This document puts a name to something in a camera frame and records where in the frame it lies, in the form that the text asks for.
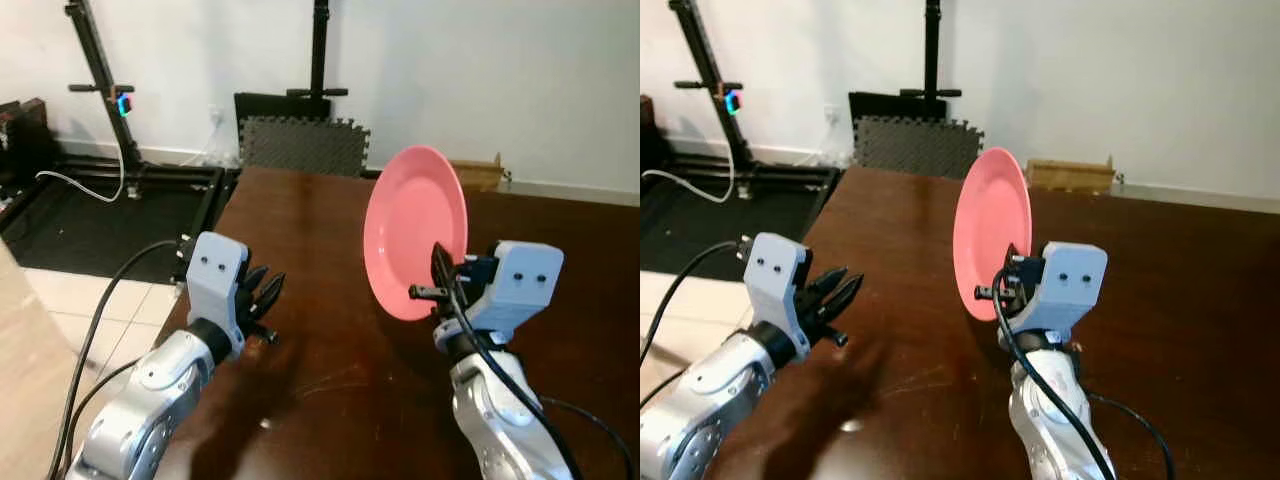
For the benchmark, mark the pink round plate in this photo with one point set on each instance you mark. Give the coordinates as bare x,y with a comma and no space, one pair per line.
988,225
410,225

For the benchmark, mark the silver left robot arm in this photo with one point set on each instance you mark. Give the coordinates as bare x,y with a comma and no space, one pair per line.
150,400
700,400

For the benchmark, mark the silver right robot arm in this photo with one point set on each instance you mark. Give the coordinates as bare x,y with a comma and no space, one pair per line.
1050,420
500,420

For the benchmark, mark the grey foam puzzle mat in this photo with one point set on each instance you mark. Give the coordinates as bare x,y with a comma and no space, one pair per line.
920,147
305,147

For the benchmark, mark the black box behind foam mat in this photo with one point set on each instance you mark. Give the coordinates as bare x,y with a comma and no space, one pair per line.
885,105
270,105

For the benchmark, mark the small blue-lit device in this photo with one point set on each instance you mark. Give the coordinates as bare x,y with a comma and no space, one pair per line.
733,102
124,104

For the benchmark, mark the dark bulky object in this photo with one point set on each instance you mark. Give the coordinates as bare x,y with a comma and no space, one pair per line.
22,140
652,130

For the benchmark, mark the upright black stand pole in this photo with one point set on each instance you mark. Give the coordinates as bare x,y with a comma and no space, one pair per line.
320,45
932,45

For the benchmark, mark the beige counter top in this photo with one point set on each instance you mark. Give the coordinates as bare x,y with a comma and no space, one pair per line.
30,380

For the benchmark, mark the slanted black stand pole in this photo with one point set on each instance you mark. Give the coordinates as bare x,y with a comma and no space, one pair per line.
100,70
712,70

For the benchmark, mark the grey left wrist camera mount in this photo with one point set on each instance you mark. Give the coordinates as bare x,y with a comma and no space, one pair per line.
775,275
215,275

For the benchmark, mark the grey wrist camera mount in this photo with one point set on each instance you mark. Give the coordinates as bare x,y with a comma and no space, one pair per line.
520,280
775,275
215,275
1070,280

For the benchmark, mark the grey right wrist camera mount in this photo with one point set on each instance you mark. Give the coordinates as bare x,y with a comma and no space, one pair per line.
520,280
1070,280

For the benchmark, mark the black metal floor frame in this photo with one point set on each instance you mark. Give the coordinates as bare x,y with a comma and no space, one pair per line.
90,225
730,215

